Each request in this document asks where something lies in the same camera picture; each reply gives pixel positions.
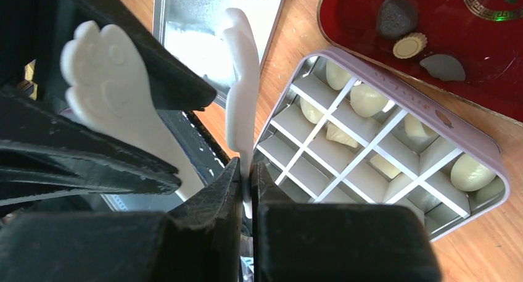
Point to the dark grey chocolate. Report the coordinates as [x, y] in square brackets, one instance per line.
[444, 67]

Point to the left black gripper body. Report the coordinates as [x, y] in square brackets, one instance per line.
[45, 151]

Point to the silver tin lid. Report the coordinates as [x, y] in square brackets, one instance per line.
[191, 31]

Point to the tan round chocolate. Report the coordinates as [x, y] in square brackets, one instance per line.
[409, 46]

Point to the dark round chocolate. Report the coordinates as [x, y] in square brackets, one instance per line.
[396, 18]

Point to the red lacquer tray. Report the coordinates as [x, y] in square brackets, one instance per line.
[484, 35]

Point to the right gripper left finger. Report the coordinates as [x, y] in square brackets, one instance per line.
[197, 241]

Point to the white chocolate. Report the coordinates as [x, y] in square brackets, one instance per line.
[469, 175]

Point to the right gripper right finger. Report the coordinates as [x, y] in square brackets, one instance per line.
[335, 242]

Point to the silver compartment tin box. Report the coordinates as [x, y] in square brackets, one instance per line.
[345, 131]

